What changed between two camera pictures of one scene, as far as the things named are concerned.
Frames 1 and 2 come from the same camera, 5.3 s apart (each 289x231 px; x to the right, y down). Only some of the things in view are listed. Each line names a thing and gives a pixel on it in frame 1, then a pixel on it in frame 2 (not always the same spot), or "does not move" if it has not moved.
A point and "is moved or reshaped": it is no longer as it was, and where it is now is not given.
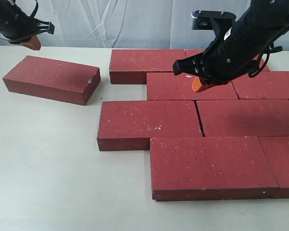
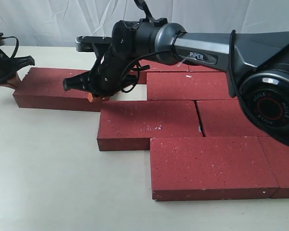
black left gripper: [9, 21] → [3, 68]
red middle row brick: [248, 118] does not move
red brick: [54, 79] is moved or reshaped
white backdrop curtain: [133, 24] does not move
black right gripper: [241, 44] → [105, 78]
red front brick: [130, 125] does not move
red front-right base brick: [282, 153] does not move
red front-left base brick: [186, 168] does not move
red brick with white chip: [168, 86] does not move
